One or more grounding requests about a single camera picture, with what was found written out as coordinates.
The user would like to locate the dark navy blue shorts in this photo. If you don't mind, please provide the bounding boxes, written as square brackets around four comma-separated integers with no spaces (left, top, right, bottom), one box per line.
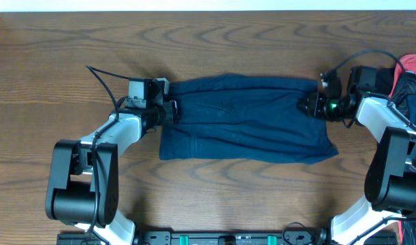
[159,75,338,164]

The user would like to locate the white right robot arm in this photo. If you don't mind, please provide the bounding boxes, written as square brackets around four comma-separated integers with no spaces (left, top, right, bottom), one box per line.
[298,92,416,244]

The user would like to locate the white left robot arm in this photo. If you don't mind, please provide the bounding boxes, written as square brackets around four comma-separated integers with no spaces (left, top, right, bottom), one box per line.
[45,98,178,245]

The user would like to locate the black patterned garment in pile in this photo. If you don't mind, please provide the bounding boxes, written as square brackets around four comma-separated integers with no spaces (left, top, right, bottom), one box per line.
[376,68,416,126]

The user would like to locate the red cloth in pile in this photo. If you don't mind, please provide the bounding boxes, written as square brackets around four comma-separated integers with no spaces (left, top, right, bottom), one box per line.
[389,54,416,97]

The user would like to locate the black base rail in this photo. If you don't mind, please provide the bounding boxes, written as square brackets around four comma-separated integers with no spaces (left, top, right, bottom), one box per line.
[56,231,398,245]

